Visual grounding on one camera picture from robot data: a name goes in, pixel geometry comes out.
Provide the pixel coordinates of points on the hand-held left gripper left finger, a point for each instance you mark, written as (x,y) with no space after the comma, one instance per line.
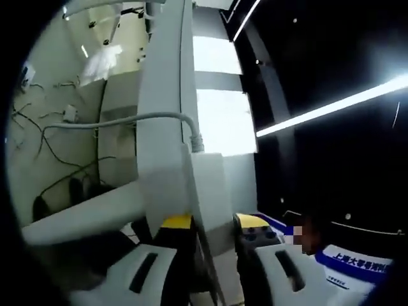
(127,274)

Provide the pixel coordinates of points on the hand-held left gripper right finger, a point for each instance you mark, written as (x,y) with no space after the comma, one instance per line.
(306,277)

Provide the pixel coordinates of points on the long ceiling light strip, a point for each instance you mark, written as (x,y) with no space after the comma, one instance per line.
(334,106)
(243,22)

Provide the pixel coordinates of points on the blue white printed banner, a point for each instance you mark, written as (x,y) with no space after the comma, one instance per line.
(354,264)

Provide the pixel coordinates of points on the white floor adapter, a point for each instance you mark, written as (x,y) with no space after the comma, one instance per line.
(70,114)

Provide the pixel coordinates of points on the white table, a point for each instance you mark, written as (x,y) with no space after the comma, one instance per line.
(159,79)

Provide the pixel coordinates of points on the white plastic bag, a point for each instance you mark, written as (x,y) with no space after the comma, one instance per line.
(102,62)

